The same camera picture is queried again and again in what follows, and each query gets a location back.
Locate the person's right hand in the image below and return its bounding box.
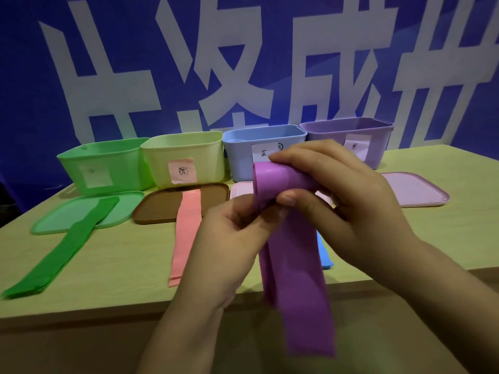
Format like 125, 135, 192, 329
268, 139, 418, 285

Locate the person's left hand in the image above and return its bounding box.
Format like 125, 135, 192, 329
174, 194, 290, 309

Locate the purple elastic band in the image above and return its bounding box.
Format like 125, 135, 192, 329
251, 161, 337, 358

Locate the person's right forearm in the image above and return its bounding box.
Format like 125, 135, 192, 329
370, 231, 499, 374

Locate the person's left forearm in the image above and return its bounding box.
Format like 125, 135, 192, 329
136, 290, 234, 374

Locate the pale purple paper label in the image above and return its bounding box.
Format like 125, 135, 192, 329
343, 134, 372, 162

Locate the pink plastic lid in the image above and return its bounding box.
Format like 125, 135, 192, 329
229, 181, 337, 209
379, 172, 450, 208

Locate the blue elastic band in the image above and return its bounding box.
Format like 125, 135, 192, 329
316, 231, 334, 270

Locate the white paper label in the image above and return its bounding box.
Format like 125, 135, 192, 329
252, 142, 281, 163

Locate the purple plastic box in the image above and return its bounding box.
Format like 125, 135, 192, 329
299, 117, 395, 170

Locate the blue plastic box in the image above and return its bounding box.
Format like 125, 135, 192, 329
222, 124, 308, 183

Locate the pink elastic band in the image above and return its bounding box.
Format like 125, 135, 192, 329
168, 189, 203, 288

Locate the yellow-green plastic box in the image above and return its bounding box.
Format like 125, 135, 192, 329
140, 131, 226, 189

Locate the pink paper label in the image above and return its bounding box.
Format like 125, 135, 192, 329
168, 158, 197, 185

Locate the blue banner with white characters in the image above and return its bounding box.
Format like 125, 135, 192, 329
0, 0, 499, 215

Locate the brown plastic lid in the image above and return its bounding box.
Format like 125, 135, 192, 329
132, 183, 230, 225

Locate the green plastic box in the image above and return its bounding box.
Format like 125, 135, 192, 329
57, 137, 156, 196

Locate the pale green paper label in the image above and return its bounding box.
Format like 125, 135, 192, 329
79, 164, 114, 189

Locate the green elastic band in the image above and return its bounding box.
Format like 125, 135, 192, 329
1, 196, 120, 299

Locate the green plastic lid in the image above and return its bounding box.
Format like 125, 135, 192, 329
30, 191, 146, 236

